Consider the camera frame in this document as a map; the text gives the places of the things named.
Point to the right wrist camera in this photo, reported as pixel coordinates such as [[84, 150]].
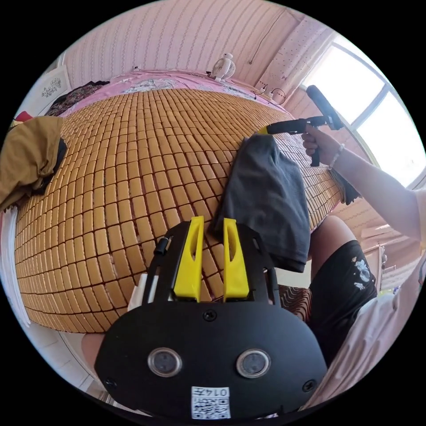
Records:
[[324, 106]]

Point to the dark gray sleeveless shirt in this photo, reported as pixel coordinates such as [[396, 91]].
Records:
[[266, 196]]

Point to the person's body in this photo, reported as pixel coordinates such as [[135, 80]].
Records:
[[359, 299]]

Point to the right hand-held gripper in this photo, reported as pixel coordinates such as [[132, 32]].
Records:
[[296, 128]]

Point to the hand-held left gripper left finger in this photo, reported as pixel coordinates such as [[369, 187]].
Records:
[[189, 266]]

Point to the person's right forearm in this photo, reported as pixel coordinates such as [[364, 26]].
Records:
[[369, 186]]

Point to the window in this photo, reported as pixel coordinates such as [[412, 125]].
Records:
[[369, 106]]

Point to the bed with woven mat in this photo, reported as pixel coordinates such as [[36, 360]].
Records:
[[133, 173]]

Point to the dark patterned garment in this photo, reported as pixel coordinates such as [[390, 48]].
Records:
[[75, 96]]

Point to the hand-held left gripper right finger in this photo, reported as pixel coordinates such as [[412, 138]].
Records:
[[234, 269]]

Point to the person's right hand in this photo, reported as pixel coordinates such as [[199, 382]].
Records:
[[321, 146]]

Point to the pile of clothes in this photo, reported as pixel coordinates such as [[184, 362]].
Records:
[[28, 159]]

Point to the white fan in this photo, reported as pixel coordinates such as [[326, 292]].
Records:
[[222, 68]]

